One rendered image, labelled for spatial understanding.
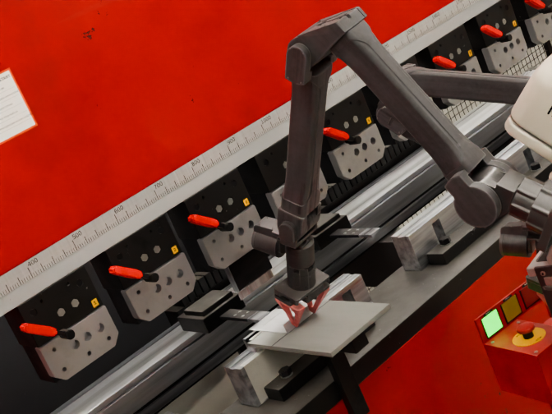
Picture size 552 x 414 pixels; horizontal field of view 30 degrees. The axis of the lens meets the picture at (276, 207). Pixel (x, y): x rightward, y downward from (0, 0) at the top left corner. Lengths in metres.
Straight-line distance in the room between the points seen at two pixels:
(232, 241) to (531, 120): 0.68
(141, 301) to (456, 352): 0.79
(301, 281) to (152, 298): 0.30
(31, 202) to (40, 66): 0.25
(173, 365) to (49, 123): 0.71
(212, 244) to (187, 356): 0.40
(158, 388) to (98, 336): 0.43
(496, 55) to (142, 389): 1.22
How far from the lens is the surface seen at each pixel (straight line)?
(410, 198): 2.84
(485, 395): 2.50
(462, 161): 1.69
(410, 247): 2.48
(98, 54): 1.98
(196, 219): 2.01
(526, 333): 2.22
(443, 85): 2.15
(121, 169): 1.98
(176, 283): 2.03
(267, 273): 2.22
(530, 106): 1.76
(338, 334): 2.03
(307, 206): 1.93
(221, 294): 2.40
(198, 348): 2.40
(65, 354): 1.92
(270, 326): 2.20
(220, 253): 2.09
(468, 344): 2.44
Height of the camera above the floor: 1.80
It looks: 15 degrees down
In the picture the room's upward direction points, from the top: 24 degrees counter-clockwise
